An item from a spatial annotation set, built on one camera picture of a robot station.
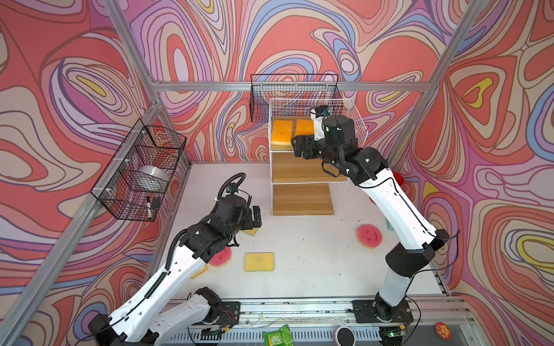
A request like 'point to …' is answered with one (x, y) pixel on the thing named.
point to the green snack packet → (280, 337)
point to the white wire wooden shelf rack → (305, 187)
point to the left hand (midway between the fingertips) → (251, 210)
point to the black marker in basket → (148, 207)
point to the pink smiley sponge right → (368, 236)
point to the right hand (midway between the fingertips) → (303, 145)
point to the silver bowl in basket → (154, 171)
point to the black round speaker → (344, 336)
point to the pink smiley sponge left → (221, 259)
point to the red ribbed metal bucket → (399, 179)
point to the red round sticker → (443, 331)
